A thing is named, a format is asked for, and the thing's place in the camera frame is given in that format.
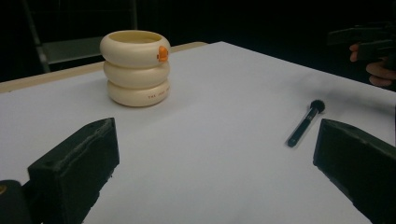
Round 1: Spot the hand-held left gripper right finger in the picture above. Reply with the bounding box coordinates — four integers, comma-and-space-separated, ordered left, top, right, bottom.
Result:
312, 119, 396, 224

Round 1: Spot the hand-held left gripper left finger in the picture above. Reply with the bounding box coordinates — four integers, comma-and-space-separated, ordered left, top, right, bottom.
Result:
27, 117, 120, 224

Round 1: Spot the black makeup brush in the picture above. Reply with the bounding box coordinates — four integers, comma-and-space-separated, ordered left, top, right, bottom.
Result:
286, 99, 326, 148

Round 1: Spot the cream ringed holder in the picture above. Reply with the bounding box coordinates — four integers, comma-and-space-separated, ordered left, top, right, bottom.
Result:
99, 29, 172, 108

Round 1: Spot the white metal table frame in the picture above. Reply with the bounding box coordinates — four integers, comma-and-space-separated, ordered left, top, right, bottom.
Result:
21, 0, 138, 75

